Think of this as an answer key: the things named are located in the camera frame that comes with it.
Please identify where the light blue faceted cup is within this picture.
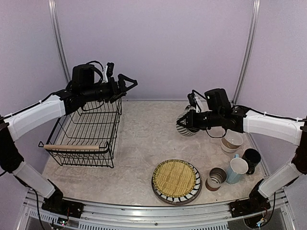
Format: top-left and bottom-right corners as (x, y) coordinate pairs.
(226, 154), (248, 184)

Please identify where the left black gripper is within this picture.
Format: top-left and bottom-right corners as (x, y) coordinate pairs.
(82, 73), (138, 103)

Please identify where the yellow woven bamboo mat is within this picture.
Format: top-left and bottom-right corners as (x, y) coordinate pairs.
(152, 159), (197, 198)

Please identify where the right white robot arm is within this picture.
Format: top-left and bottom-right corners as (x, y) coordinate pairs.
(176, 106), (307, 213)

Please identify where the left aluminium frame post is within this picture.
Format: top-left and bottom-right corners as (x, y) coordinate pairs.
(48, 0), (71, 83)

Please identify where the white ceramic bowl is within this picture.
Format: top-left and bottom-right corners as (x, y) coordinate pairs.
(221, 143), (240, 153)

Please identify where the white brown ceramic cup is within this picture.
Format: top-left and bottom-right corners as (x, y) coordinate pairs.
(205, 167), (227, 192)

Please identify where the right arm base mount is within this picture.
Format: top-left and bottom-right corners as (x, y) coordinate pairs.
(229, 199), (271, 218)

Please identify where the striped ceramic bowl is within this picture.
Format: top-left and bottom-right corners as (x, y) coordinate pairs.
(176, 105), (197, 137)

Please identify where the beige ceramic cup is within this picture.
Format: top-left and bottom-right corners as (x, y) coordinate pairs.
(221, 130), (243, 150)

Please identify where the black white striped plate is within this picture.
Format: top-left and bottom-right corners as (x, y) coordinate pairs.
(152, 160), (201, 202)

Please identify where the grey deer pattern plate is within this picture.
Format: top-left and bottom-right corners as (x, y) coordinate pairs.
(151, 160), (203, 206)

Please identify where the dark navy cup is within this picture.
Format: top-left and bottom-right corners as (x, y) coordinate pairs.
(242, 149), (261, 175)

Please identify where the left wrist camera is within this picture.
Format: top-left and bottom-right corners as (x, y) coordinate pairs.
(71, 61), (115, 93)

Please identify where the front aluminium rail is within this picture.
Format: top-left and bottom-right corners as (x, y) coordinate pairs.
(14, 190), (298, 230)

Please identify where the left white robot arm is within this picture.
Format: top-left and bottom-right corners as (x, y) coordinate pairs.
(0, 74), (138, 213)

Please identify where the right aluminium frame post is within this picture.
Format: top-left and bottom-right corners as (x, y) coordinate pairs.
(232, 0), (261, 105)

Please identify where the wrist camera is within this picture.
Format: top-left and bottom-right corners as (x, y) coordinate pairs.
(71, 61), (115, 93)
(187, 88), (232, 113)

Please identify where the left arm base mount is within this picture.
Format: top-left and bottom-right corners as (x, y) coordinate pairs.
(42, 199), (84, 219)

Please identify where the aluminium frame post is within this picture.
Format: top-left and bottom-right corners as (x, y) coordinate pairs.
(232, 0), (261, 105)
(48, 0), (71, 83)

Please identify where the black wire dish rack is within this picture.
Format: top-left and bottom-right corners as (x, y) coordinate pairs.
(38, 100), (122, 168)

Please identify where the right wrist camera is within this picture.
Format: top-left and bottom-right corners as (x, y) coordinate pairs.
(187, 88), (232, 113)

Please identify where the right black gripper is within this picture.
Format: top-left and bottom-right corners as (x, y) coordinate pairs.
(178, 108), (223, 130)

